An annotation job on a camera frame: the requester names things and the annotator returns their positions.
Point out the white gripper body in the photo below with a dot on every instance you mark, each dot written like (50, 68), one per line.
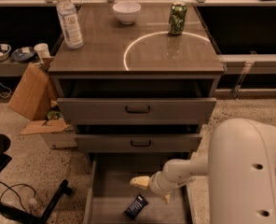
(157, 184)

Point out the blue rxbar blueberry bar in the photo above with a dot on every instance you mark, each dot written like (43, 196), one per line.
(136, 206)

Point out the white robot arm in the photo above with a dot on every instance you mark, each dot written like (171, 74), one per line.
(241, 170)

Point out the grey bottom drawer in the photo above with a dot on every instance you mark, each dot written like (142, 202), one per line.
(110, 192)

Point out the grey drawer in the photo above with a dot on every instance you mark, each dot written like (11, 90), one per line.
(110, 192)
(138, 102)
(138, 138)

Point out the grey middle drawer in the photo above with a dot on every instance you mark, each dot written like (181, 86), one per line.
(138, 138)

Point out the grey top drawer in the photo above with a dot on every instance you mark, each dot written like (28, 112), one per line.
(138, 102)

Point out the grey drawer cabinet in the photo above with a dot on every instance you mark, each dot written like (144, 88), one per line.
(142, 50)

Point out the white box with flap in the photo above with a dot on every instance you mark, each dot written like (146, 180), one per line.
(55, 133)

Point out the green snack packet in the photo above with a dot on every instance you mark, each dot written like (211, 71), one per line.
(53, 115)

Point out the brown cardboard box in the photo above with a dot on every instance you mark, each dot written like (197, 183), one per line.
(34, 94)

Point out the white paper cup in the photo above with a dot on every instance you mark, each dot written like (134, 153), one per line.
(42, 50)

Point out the white ceramic bowl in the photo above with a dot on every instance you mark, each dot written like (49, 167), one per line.
(126, 11)

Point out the green soda can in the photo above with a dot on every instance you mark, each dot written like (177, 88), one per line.
(177, 18)

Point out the grey low shelf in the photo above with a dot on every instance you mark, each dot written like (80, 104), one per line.
(10, 68)

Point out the clear plastic water bottle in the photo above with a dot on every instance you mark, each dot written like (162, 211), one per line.
(69, 22)

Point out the dark blue plate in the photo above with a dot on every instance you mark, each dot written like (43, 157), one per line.
(23, 55)

